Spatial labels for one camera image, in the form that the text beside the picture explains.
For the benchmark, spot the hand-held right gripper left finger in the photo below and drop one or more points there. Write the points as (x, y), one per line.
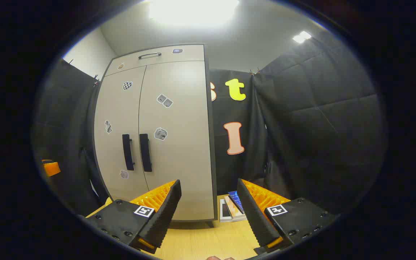
(164, 216)

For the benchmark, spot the large ceiling light panel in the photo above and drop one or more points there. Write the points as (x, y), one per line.
(193, 11)

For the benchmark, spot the black backdrop cloth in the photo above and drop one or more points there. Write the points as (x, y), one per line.
(320, 126)
(63, 119)

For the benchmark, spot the yellow plush toy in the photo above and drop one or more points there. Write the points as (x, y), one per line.
(109, 202)

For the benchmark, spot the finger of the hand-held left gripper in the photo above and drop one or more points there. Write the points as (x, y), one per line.
(51, 169)

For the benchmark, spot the grey cabinet door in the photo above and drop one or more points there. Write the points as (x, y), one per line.
(117, 108)
(182, 119)

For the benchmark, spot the small ceiling light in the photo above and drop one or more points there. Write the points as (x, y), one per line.
(302, 37)

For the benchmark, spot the grey double-door shoe cabinet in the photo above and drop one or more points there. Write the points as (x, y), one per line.
(211, 144)

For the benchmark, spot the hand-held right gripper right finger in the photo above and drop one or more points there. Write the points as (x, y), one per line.
(255, 216)

